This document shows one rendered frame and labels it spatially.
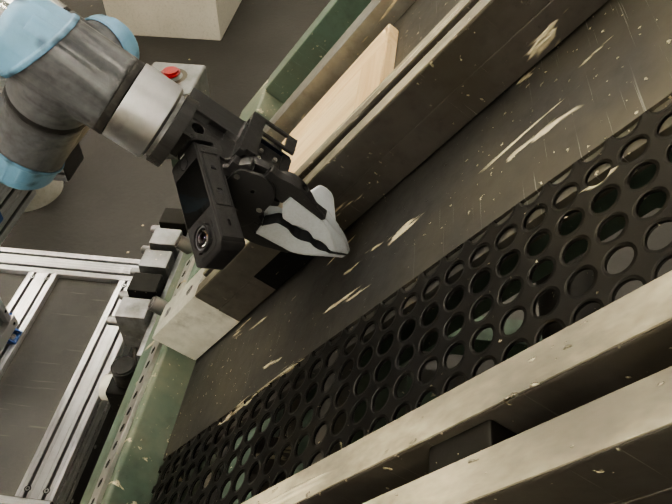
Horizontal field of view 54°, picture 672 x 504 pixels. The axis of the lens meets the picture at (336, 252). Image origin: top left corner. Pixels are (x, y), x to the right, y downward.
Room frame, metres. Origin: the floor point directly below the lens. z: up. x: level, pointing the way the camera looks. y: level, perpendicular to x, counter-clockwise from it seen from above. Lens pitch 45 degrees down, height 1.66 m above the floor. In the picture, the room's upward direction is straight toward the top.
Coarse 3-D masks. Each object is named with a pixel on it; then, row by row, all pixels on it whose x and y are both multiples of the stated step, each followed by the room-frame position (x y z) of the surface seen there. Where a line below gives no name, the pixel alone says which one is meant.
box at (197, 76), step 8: (160, 64) 1.33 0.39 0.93; (168, 64) 1.33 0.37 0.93; (176, 64) 1.33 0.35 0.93; (184, 64) 1.33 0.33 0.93; (192, 64) 1.33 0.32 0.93; (192, 72) 1.30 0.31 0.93; (200, 72) 1.30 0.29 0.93; (176, 80) 1.26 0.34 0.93; (184, 80) 1.26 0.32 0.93; (192, 80) 1.26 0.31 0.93; (200, 80) 1.28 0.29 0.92; (184, 88) 1.23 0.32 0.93; (192, 88) 1.23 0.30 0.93; (200, 88) 1.27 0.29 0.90; (208, 88) 1.32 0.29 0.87; (184, 96) 1.21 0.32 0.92; (208, 96) 1.31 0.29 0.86
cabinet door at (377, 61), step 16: (384, 32) 0.92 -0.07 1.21; (368, 48) 0.93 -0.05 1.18; (384, 48) 0.86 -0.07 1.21; (352, 64) 0.94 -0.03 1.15; (368, 64) 0.87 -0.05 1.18; (384, 64) 0.81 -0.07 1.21; (352, 80) 0.88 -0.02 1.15; (368, 80) 0.81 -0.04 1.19; (336, 96) 0.89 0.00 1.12; (352, 96) 0.83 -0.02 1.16; (320, 112) 0.89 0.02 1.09; (336, 112) 0.84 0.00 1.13; (352, 112) 0.77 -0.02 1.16; (304, 128) 0.90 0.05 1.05; (320, 128) 0.84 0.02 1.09; (336, 128) 0.78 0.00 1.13; (304, 144) 0.85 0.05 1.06; (320, 144) 0.79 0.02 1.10; (304, 160) 0.79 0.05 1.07
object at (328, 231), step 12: (312, 192) 0.51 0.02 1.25; (324, 192) 0.52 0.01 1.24; (288, 204) 0.47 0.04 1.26; (324, 204) 0.50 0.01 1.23; (288, 216) 0.47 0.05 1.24; (300, 216) 0.47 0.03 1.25; (312, 216) 0.47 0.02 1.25; (312, 228) 0.47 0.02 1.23; (324, 228) 0.47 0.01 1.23; (336, 228) 0.47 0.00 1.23; (324, 240) 0.47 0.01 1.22; (336, 240) 0.47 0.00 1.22; (336, 252) 0.47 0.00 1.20; (348, 252) 0.47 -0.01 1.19
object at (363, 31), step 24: (384, 0) 0.98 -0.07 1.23; (408, 0) 0.98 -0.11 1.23; (360, 24) 0.99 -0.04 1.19; (384, 24) 0.98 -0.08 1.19; (336, 48) 1.01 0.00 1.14; (360, 48) 0.99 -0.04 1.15; (312, 72) 1.03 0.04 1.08; (336, 72) 0.99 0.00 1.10; (312, 96) 1.00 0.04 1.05; (288, 120) 1.00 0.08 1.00
